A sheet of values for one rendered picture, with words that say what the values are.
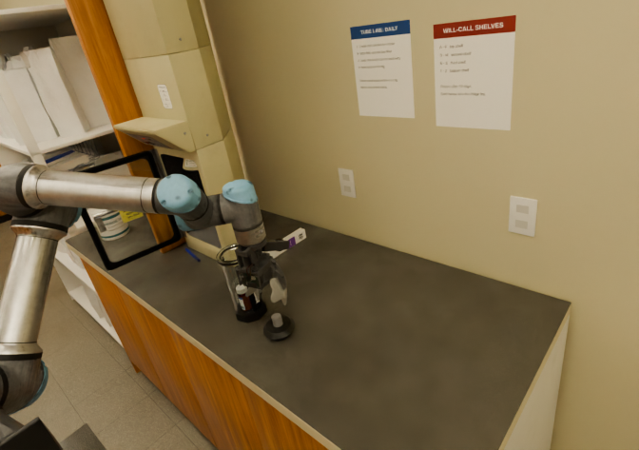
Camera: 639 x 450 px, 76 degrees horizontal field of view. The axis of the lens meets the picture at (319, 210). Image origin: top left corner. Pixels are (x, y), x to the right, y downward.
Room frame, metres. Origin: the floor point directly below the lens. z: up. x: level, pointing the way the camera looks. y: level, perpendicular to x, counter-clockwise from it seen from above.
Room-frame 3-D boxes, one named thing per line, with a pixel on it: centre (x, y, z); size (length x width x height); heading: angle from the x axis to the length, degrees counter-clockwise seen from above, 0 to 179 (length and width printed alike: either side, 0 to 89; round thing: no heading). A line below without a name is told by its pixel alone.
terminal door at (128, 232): (1.45, 0.72, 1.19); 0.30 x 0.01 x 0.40; 124
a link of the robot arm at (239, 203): (0.90, 0.18, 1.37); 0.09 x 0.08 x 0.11; 92
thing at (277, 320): (0.92, 0.17, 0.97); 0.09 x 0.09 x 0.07
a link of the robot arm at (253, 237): (0.90, 0.18, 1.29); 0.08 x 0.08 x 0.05
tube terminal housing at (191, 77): (1.52, 0.39, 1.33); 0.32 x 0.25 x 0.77; 44
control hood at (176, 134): (1.40, 0.52, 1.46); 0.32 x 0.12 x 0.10; 44
